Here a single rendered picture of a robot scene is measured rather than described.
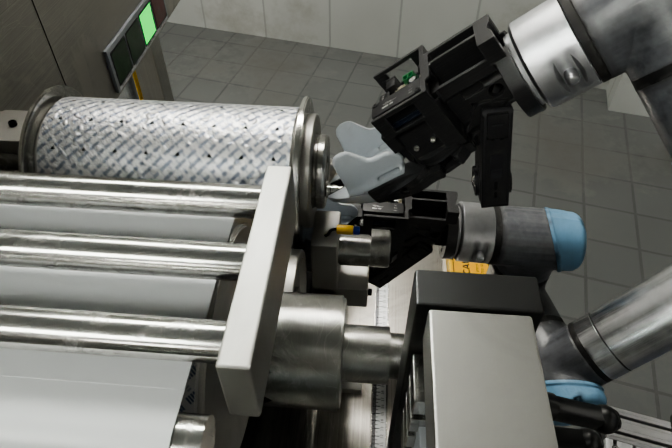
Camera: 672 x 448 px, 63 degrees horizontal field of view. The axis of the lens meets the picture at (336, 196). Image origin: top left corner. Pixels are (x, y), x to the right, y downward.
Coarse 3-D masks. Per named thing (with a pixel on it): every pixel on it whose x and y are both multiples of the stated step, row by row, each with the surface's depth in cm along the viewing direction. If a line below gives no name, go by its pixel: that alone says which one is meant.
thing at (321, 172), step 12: (324, 144) 53; (312, 156) 52; (324, 156) 52; (312, 168) 52; (324, 168) 52; (312, 180) 52; (324, 180) 53; (312, 192) 53; (324, 192) 54; (312, 204) 54; (324, 204) 55
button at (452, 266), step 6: (450, 264) 89; (456, 264) 89; (462, 264) 89; (468, 264) 89; (474, 264) 89; (480, 264) 89; (486, 264) 89; (450, 270) 88; (456, 270) 88; (462, 270) 88; (468, 270) 88; (474, 270) 88; (480, 270) 88; (486, 270) 88
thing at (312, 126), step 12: (312, 120) 52; (312, 132) 51; (36, 144) 52; (312, 144) 51; (36, 168) 52; (300, 168) 50; (300, 180) 50; (300, 192) 51; (300, 204) 51; (312, 216) 55
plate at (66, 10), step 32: (0, 0) 57; (32, 0) 62; (64, 0) 69; (96, 0) 76; (128, 0) 86; (0, 32) 57; (32, 32) 63; (64, 32) 69; (96, 32) 77; (0, 64) 58; (32, 64) 63; (64, 64) 69; (96, 64) 77; (0, 96) 58; (32, 96) 63; (96, 96) 78
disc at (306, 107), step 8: (304, 104) 52; (312, 104) 57; (304, 112) 51; (312, 112) 58; (304, 120) 51; (296, 128) 49; (296, 136) 49; (296, 144) 49; (296, 152) 49; (296, 160) 48; (296, 168) 48; (296, 176) 49; (296, 184) 49; (296, 192) 49; (296, 200) 49; (296, 208) 50; (296, 216) 50; (296, 224) 51; (296, 232) 52; (304, 232) 56; (296, 240) 53; (304, 240) 57
